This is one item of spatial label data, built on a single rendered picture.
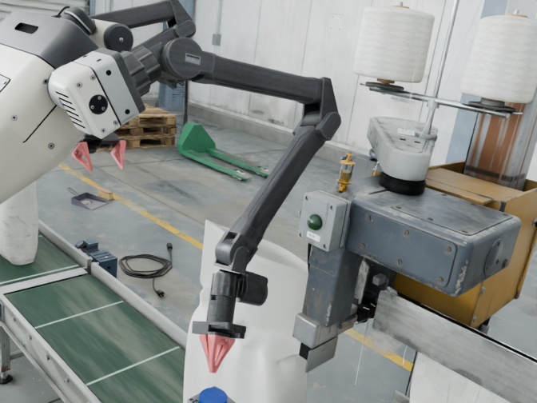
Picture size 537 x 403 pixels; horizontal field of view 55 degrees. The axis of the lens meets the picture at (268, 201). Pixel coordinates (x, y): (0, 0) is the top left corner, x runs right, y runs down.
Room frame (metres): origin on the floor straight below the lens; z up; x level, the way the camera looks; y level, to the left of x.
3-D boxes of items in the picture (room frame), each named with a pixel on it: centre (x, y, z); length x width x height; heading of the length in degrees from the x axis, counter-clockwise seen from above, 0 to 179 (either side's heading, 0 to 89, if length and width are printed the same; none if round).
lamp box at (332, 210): (0.89, -0.10, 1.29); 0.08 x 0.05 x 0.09; 48
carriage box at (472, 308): (1.20, -0.49, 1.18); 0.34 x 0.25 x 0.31; 138
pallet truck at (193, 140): (6.18, 0.71, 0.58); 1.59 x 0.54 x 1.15; 48
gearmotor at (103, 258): (2.46, 0.89, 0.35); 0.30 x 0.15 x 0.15; 48
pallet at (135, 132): (6.60, 2.05, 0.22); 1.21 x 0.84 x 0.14; 138
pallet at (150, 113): (6.56, 2.06, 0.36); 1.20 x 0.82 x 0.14; 134
